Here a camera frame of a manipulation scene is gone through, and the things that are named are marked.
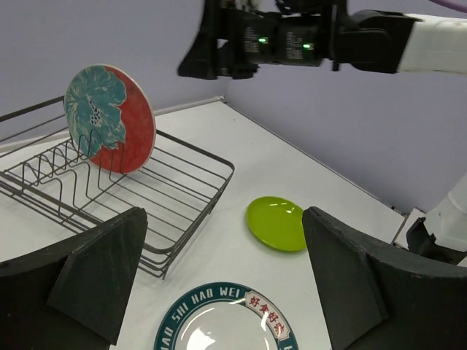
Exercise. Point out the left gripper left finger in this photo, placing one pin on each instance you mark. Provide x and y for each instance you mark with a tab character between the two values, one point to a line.
73	294

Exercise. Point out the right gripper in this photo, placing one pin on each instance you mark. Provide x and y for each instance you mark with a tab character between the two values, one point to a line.
237	37

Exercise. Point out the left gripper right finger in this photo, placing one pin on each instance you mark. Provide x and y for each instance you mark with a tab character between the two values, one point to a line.
377	296

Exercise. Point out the red teal floral plate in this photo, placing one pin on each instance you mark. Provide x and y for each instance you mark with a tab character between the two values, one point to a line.
110	118

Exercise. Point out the lime green plate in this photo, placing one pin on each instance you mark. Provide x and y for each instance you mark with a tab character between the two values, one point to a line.
277	223

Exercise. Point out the white plate teal rim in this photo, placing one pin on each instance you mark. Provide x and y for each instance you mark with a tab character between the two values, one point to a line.
224	315

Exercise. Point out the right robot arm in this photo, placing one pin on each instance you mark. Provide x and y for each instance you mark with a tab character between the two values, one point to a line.
393	42

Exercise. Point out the black wire dish rack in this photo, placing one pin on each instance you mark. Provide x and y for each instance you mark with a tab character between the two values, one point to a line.
50	190

